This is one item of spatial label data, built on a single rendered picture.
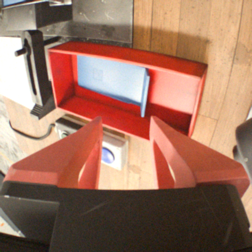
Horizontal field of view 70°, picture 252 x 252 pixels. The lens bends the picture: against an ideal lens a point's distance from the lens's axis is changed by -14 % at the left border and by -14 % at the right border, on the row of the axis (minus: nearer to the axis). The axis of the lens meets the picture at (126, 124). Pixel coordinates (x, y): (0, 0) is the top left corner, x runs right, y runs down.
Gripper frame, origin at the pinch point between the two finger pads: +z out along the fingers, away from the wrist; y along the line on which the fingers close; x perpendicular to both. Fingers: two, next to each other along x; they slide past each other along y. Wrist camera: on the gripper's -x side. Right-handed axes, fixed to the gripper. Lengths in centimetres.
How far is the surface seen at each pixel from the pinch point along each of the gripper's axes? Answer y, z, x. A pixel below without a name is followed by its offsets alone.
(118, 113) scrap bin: 1.4, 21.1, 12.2
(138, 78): -2.0, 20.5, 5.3
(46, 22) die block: 12.6, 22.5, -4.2
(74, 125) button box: 11.4, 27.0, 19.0
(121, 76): 0.7, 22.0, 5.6
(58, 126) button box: 15.7, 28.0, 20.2
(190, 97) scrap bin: -9.6, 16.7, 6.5
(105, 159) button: 4.3, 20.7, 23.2
